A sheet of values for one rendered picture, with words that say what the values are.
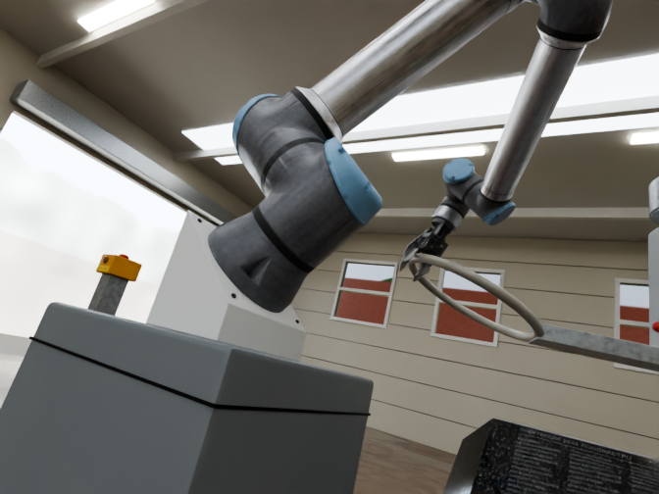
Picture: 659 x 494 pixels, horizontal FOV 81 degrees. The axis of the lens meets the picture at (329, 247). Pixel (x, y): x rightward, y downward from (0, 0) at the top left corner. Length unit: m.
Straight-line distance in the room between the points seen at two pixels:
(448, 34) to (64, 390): 0.84
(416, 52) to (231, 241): 0.48
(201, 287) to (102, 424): 0.21
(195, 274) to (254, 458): 0.28
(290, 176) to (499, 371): 7.10
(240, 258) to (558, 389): 7.11
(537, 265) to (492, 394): 2.44
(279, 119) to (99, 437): 0.54
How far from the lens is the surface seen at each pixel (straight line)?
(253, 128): 0.76
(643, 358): 1.44
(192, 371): 0.45
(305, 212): 0.61
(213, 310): 0.59
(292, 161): 0.66
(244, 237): 0.63
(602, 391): 7.61
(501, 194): 1.15
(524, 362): 7.57
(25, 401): 0.70
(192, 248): 0.66
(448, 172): 1.24
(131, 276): 1.79
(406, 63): 0.81
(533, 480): 1.20
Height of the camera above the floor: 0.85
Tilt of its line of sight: 17 degrees up
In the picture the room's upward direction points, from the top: 14 degrees clockwise
